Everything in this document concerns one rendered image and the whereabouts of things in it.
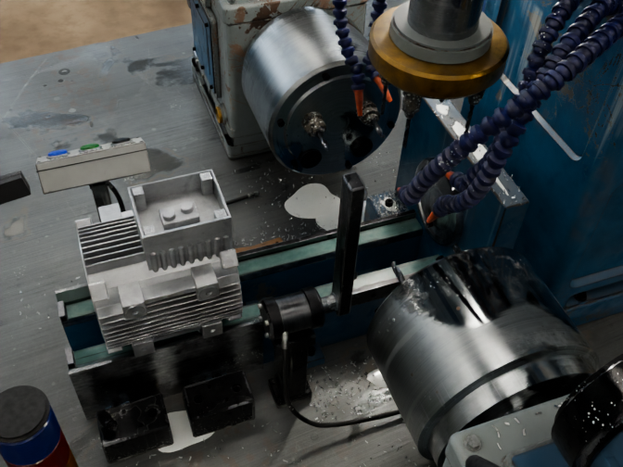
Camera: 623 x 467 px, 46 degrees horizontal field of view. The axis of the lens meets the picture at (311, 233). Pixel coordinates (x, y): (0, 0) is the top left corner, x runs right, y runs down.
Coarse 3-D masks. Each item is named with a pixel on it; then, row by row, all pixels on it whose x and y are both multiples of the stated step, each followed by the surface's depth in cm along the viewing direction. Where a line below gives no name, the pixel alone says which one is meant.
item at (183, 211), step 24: (144, 192) 102; (168, 192) 104; (192, 192) 105; (216, 192) 103; (144, 216) 102; (168, 216) 99; (192, 216) 100; (216, 216) 98; (144, 240) 95; (168, 240) 97; (192, 240) 98; (216, 240) 100; (168, 264) 100
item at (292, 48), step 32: (288, 32) 127; (320, 32) 125; (352, 32) 128; (256, 64) 129; (288, 64) 123; (320, 64) 120; (256, 96) 129; (288, 96) 121; (320, 96) 123; (352, 96) 125; (288, 128) 125; (320, 128) 123; (352, 128) 130; (384, 128) 134; (288, 160) 131; (320, 160) 133; (352, 160) 137
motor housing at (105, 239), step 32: (96, 224) 102; (128, 224) 102; (96, 256) 98; (128, 256) 98; (160, 288) 100; (192, 288) 100; (224, 288) 103; (128, 320) 100; (160, 320) 101; (192, 320) 104
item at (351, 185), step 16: (352, 176) 89; (352, 192) 87; (352, 208) 90; (352, 224) 92; (352, 240) 94; (336, 256) 99; (352, 256) 96; (336, 272) 101; (352, 272) 99; (336, 288) 103; (352, 288) 102
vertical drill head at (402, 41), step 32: (416, 0) 89; (448, 0) 86; (480, 0) 88; (384, 32) 95; (416, 32) 91; (448, 32) 89; (480, 32) 92; (384, 64) 92; (416, 64) 90; (448, 64) 91; (480, 64) 91; (384, 96) 104; (416, 96) 94; (448, 96) 91; (480, 96) 98
